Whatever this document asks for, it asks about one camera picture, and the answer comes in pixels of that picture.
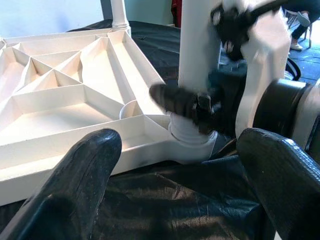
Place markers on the white plastic table leg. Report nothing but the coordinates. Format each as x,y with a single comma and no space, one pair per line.
119,12
195,42

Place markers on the seated person in dark trousers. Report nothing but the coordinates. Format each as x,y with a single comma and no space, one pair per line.
300,27

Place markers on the dark red curtain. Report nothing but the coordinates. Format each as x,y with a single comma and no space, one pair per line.
176,12

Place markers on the black plastic table cover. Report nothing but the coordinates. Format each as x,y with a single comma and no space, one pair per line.
187,200

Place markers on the white plastic children table top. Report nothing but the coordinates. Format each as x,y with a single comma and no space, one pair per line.
75,105

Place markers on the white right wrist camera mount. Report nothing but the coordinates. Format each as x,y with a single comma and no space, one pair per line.
267,50

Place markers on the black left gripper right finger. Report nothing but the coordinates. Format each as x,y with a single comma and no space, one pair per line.
282,182

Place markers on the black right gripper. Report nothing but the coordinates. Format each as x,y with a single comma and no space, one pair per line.
215,107

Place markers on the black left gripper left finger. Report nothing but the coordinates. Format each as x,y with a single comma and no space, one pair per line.
72,190

